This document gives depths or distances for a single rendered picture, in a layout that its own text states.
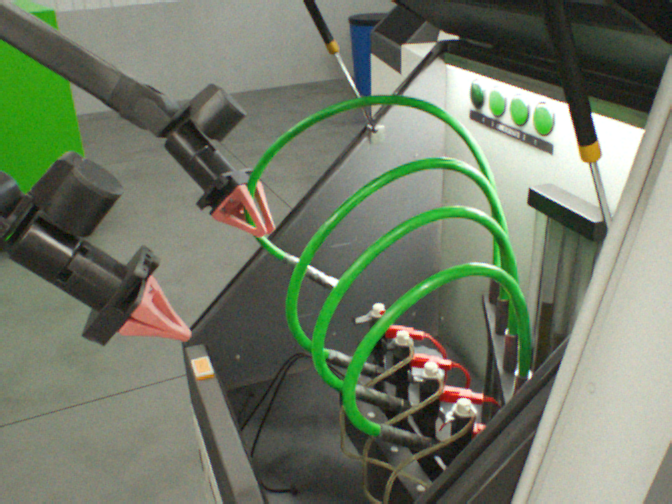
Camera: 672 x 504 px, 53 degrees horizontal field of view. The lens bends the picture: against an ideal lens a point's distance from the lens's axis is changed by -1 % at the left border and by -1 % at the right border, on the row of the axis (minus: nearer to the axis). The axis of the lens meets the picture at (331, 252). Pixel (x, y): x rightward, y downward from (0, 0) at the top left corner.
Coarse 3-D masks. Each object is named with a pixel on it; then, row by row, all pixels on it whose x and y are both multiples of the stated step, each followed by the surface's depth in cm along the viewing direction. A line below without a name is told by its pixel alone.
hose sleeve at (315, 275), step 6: (288, 258) 103; (294, 258) 104; (288, 264) 104; (294, 264) 104; (306, 270) 104; (312, 270) 104; (306, 276) 105; (312, 276) 105; (318, 276) 105; (324, 276) 105; (318, 282) 105; (324, 282) 105
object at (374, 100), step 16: (368, 96) 92; (384, 96) 92; (400, 96) 92; (320, 112) 93; (336, 112) 93; (432, 112) 93; (304, 128) 94; (464, 128) 94; (272, 144) 96; (480, 160) 96; (256, 176) 98; (496, 192) 98; (496, 256) 102
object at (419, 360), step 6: (420, 354) 93; (426, 354) 93; (414, 360) 92; (420, 360) 92; (426, 360) 92; (432, 360) 92; (438, 360) 92; (444, 360) 92; (414, 366) 93; (420, 366) 92; (438, 366) 92; (444, 366) 91; (450, 366) 91
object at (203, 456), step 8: (200, 440) 130; (200, 448) 135; (200, 456) 137; (200, 464) 139; (208, 464) 123; (208, 472) 127; (208, 480) 131; (208, 488) 136; (216, 488) 117; (208, 496) 141; (216, 496) 120
